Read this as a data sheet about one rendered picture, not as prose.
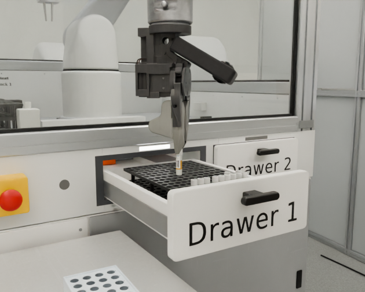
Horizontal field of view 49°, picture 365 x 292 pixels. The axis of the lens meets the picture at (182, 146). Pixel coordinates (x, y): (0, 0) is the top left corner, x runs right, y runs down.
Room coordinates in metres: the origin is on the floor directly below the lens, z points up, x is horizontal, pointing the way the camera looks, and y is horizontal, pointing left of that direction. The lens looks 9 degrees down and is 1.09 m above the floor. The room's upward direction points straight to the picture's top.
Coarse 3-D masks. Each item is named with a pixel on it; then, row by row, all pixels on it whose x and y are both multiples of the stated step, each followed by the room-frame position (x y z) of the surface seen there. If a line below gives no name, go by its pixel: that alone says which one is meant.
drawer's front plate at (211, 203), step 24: (168, 192) 0.59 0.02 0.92; (192, 192) 0.59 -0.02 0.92; (216, 192) 0.62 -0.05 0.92; (240, 192) 0.64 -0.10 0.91; (288, 192) 0.70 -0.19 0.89; (168, 216) 0.59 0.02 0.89; (192, 216) 0.59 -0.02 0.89; (216, 216) 0.62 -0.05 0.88; (240, 216) 0.64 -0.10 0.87; (264, 216) 0.67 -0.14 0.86; (288, 216) 0.70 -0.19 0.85; (168, 240) 0.59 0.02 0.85; (192, 240) 0.59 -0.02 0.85; (216, 240) 0.62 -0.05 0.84; (240, 240) 0.64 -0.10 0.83
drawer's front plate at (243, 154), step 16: (224, 144) 1.04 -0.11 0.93; (240, 144) 1.05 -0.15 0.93; (256, 144) 1.08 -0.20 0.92; (272, 144) 1.11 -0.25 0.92; (288, 144) 1.14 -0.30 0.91; (224, 160) 1.02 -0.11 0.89; (240, 160) 1.05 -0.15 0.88; (256, 160) 1.08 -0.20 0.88; (272, 160) 1.11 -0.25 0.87; (288, 160) 1.14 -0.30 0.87
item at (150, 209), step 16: (192, 160) 1.01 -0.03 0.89; (112, 176) 0.83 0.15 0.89; (128, 176) 0.92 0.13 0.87; (112, 192) 0.83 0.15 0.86; (128, 192) 0.76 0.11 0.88; (144, 192) 0.70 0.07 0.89; (128, 208) 0.76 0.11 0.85; (144, 208) 0.70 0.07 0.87; (160, 208) 0.65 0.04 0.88; (160, 224) 0.64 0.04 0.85
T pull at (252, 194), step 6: (246, 192) 0.64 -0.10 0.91; (252, 192) 0.64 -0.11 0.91; (258, 192) 0.64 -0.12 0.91; (264, 192) 0.63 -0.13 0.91; (270, 192) 0.63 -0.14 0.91; (276, 192) 0.64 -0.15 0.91; (246, 198) 0.60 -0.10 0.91; (252, 198) 0.61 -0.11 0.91; (258, 198) 0.62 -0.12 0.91; (264, 198) 0.62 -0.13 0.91; (270, 198) 0.63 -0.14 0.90; (276, 198) 0.64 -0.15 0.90; (246, 204) 0.60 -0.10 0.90; (252, 204) 0.61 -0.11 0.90
